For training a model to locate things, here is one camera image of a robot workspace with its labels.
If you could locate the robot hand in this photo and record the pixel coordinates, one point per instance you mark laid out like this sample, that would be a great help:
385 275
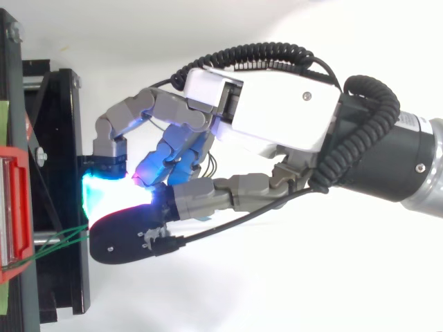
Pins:
277 110

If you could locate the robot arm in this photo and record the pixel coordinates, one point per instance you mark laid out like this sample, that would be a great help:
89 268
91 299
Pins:
398 166

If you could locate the black stand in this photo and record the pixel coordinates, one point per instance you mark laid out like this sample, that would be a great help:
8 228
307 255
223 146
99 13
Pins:
59 138

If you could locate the red plastic bin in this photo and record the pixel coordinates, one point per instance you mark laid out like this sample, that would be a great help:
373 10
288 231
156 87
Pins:
22 207

